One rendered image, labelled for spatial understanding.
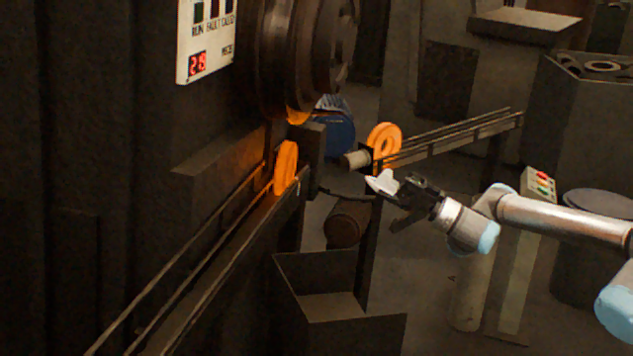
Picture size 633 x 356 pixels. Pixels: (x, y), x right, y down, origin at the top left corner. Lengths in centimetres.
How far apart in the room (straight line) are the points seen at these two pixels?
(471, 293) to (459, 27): 221
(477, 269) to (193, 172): 137
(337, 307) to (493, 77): 303
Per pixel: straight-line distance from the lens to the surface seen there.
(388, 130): 231
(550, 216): 186
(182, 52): 145
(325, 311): 158
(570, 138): 384
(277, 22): 163
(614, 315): 159
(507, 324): 277
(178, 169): 153
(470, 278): 263
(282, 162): 188
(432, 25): 453
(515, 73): 441
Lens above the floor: 145
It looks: 21 degrees down
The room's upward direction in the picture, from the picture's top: 7 degrees clockwise
